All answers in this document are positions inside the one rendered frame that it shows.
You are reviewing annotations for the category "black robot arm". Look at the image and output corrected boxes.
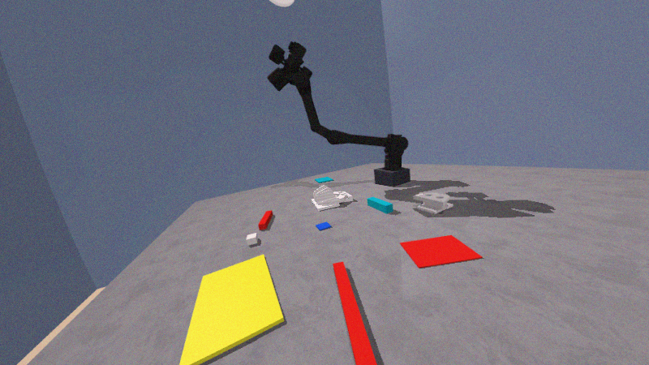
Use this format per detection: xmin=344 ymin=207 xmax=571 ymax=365
xmin=267 ymin=41 xmax=409 ymax=171

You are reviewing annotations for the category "red long flat bar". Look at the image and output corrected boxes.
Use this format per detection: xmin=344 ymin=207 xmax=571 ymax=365
xmin=333 ymin=262 xmax=377 ymax=365

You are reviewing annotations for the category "red flat square plate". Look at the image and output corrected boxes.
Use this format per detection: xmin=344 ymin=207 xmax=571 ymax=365
xmin=400 ymin=235 xmax=483 ymax=268

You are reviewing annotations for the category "yellow flat plate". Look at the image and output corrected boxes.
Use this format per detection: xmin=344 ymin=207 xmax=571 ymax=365
xmin=179 ymin=255 xmax=284 ymax=365

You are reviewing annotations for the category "red rectangular block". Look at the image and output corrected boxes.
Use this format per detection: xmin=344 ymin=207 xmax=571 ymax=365
xmin=258 ymin=211 xmax=273 ymax=230

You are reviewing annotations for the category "small white block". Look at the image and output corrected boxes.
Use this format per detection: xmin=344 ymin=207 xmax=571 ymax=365
xmin=247 ymin=233 xmax=258 ymax=246

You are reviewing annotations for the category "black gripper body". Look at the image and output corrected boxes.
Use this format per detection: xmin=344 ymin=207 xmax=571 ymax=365
xmin=269 ymin=45 xmax=312 ymax=79

